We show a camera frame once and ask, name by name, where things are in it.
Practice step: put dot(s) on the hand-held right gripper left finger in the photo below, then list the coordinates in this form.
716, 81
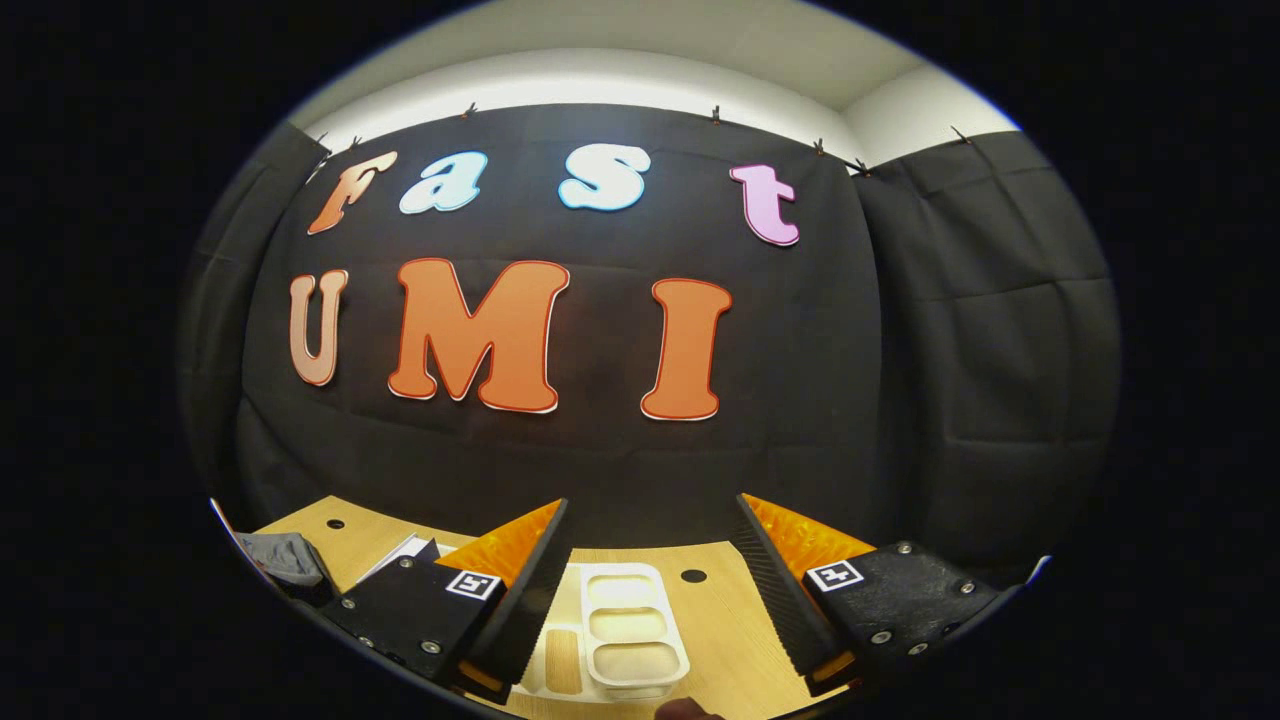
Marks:
525, 610

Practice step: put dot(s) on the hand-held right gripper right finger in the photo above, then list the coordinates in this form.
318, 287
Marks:
785, 610

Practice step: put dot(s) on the grey schoolbag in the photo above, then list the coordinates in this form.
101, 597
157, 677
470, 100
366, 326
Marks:
285, 555

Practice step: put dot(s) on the white bookshelf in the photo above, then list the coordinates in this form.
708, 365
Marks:
625, 620

